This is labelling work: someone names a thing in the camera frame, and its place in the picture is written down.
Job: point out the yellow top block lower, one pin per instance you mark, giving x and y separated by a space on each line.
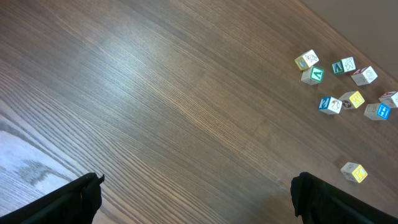
354 172

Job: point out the white block blue side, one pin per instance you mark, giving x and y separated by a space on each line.
364 76

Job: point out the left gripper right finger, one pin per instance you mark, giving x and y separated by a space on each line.
319 202

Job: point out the yellow top block upper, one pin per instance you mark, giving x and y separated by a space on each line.
352 100

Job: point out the blue H block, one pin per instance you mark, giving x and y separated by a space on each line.
377 111

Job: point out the white block green N side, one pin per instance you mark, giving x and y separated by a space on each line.
390 99

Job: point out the yellow edge block far left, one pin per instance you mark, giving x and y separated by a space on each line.
306 60

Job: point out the white block red side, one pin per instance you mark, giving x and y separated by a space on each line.
330 105

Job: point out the green V block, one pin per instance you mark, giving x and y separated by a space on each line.
312 76

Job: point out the teal sided block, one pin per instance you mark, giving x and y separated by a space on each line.
343 66

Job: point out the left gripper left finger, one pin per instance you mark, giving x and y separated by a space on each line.
76 202

